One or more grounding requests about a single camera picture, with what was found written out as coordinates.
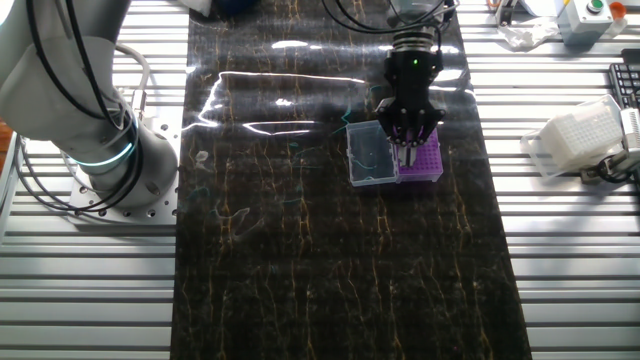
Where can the black keyboard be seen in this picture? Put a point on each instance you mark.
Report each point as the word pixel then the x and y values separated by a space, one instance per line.
pixel 627 82

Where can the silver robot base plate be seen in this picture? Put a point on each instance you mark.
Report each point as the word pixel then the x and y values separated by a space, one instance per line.
pixel 165 130

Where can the grey green button box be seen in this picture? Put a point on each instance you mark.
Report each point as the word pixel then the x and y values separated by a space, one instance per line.
pixel 585 22

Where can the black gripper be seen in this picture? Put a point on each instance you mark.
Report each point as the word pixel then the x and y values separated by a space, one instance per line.
pixel 414 75

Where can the orange capped white object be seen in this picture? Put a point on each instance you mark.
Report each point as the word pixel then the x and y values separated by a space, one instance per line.
pixel 617 9

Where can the white crumpled paper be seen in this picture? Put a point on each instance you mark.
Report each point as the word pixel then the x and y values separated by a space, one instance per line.
pixel 525 34

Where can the purple pipette tip holder box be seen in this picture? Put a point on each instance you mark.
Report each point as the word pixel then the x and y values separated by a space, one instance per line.
pixel 427 167

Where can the dark marble pattern mat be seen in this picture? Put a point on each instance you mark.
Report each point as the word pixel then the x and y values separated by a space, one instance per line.
pixel 300 275

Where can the white pipette tip box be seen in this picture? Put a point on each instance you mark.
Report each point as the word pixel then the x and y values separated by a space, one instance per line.
pixel 580 135

